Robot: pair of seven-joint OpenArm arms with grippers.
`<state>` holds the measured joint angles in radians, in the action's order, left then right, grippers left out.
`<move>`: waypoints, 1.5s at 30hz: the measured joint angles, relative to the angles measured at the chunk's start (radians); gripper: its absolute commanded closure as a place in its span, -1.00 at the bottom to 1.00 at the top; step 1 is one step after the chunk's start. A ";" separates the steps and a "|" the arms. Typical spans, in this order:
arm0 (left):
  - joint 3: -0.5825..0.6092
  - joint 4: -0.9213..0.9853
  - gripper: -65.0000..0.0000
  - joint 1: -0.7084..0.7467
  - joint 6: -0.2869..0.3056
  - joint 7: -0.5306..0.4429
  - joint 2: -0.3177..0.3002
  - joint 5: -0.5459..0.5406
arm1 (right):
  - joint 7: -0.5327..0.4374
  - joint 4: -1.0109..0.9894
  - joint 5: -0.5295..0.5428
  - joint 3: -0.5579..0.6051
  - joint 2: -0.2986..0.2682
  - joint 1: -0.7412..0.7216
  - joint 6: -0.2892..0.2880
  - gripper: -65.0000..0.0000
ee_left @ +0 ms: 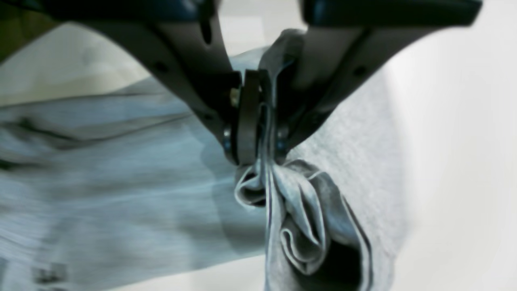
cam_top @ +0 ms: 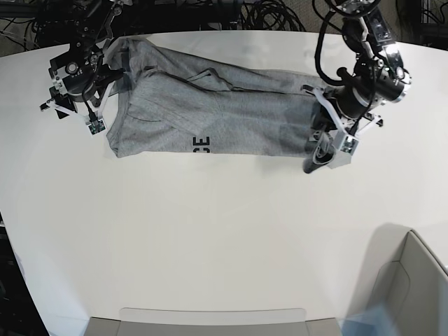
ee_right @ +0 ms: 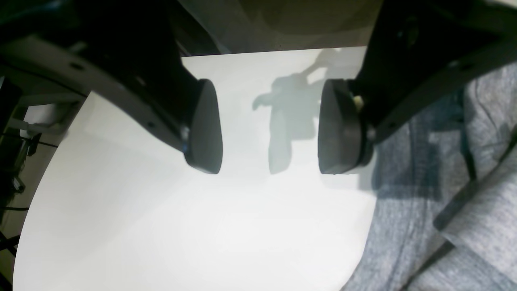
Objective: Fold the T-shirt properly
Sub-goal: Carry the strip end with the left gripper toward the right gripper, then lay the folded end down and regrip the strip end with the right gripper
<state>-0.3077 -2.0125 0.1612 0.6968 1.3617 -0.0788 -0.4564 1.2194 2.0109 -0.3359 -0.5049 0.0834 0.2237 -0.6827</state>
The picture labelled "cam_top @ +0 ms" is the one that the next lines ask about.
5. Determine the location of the black cable bundle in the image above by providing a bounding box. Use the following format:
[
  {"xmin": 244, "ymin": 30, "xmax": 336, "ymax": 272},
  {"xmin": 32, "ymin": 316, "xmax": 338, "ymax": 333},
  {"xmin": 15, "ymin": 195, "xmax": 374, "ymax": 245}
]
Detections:
[{"xmin": 227, "ymin": 0, "xmax": 307, "ymax": 33}]

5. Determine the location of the grey T-shirt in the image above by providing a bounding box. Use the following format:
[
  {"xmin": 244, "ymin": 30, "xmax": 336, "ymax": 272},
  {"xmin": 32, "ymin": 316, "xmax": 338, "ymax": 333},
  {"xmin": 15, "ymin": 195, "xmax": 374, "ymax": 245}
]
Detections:
[{"xmin": 107, "ymin": 38, "xmax": 322, "ymax": 158}]

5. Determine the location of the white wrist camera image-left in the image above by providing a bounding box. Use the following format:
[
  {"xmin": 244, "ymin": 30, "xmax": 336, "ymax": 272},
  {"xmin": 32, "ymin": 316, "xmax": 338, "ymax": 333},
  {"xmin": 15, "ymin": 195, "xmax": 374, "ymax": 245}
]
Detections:
[{"xmin": 87, "ymin": 118, "xmax": 106, "ymax": 136}]

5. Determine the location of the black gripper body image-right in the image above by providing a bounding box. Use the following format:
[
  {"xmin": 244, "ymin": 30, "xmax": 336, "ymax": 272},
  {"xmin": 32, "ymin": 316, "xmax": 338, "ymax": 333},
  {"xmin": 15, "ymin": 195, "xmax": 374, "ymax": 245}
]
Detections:
[{"xmin": 302, "ymin": 85, "xmax": 384, "ymax": 137}]

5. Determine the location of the grey bin right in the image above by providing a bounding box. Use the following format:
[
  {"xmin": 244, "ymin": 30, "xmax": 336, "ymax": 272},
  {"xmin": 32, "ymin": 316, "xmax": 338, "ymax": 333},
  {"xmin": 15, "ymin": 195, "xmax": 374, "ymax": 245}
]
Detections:
[{"xmin": 371, "ymin": 230, "xmax": 447, "ymax": 335}]

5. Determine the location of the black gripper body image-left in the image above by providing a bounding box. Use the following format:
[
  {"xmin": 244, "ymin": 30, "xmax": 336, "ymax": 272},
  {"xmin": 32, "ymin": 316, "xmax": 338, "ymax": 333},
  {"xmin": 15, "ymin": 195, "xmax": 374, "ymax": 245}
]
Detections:
[{"xmin": 39, "ymin": 78, "xmax": 116, "ymax": 123}]

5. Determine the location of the blue translucent object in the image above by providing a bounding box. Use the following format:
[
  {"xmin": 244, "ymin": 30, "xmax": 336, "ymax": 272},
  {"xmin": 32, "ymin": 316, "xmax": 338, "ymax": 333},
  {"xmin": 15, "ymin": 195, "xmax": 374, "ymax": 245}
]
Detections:
[{"xmin": 339, "ymin": 304, "xmax": 389, "ymax": 336}]

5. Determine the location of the grey tray bottom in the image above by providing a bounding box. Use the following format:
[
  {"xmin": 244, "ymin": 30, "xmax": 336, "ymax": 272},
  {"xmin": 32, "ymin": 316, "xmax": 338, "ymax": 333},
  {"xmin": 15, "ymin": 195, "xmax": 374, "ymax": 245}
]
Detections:
[{"xmin": 84, "ymin": 307, "xmax": 342, "ymax": 335}]

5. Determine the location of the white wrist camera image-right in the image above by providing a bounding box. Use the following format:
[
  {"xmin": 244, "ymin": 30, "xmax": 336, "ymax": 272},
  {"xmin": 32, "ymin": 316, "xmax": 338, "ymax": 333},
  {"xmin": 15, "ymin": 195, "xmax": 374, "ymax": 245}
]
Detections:
[{"xmin": 327, "ymin": 131, "xmax": 359, "ymax": 169}]

